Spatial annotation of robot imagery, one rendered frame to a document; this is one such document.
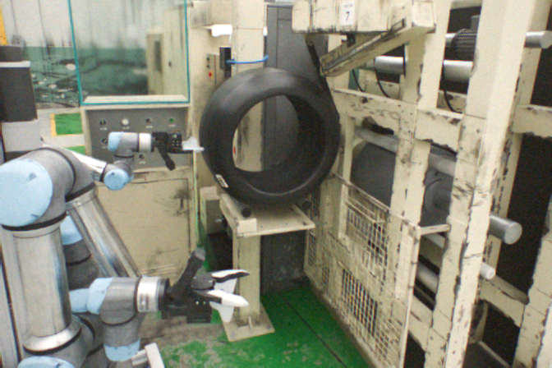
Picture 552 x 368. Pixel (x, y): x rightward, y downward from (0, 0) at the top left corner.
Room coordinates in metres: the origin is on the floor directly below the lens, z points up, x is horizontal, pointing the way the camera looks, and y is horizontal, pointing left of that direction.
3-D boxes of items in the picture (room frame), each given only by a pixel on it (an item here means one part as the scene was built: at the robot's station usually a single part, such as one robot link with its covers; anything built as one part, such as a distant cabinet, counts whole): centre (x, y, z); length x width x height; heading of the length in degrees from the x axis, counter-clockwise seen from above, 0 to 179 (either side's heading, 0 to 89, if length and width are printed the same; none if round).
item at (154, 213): (2.26, 0.77, 0.63); 0.56 x 0.41 x 1.27; 109
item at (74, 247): (1.34, 0.73, 0.88); 0.13 x 0.12 x 0.14; 11
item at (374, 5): (1.75, -0.30, 1.71); 0.61 x 0.25 x 0.15; 19
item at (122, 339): (0.79, 0.34, 0.94); 0.11 x 0.08 x 0.11; 3
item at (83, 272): (1.34, 0.73, 0.77); 0.15 x 0.15 x 0.10
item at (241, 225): (1.73, 0.15, 0.83); 0.36 x 0.09 x 0.06; 19
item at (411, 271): (1.66, -0.37, 0.65); 0.90 x 0.02 x 0.70; 19
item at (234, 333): (2.01, 0.12, 0.02); 0.27 x 0.27 x 0.04; 19
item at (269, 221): (1.77, 0.02, 0.80); 0.37 x 0.36 x 0.02; 109
